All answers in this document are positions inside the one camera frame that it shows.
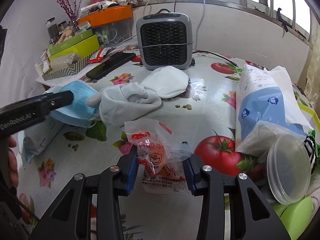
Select blue tissue pack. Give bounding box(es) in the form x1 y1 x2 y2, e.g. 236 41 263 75
235 64 312 157

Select green boxes stack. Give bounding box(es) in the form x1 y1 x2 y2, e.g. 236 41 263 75
48 29 100 60

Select black white striped sock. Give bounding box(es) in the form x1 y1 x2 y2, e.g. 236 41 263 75
303 134 319 174

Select zigzag patterned tray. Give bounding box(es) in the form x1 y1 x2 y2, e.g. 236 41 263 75
42 53 94 81

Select green microfiber cloth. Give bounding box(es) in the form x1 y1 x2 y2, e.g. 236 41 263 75
304 129 319 168

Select orange printed plastic bag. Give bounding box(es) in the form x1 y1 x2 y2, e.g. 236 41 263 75
124 119 192 195

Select grey white sock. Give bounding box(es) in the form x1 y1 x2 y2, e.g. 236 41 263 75
86 82 162 127

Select grey space heater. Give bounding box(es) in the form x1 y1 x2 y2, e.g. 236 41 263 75
136 9 193 70

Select person's left hand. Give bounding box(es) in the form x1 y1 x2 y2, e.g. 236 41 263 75
8 136 18 188

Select yellow-green cardboard box tray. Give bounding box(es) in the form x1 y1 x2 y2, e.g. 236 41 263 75
292 83 319 135

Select black smartphone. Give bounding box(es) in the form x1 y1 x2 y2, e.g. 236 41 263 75
86 52 136 80

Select wet wipes pack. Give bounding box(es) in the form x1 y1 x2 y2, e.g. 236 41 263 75
18 116 64 167

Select green cream jar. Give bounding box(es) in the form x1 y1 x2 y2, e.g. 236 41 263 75
272 197 313 240

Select blue face masks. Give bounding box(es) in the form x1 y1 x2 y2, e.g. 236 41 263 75
50 80 98 128

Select clear lidded plastic jar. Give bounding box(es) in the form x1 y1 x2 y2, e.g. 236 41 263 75
257 135 311 205

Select orange lidded storage box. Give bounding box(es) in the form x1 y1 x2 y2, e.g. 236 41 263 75
77 5 133 28

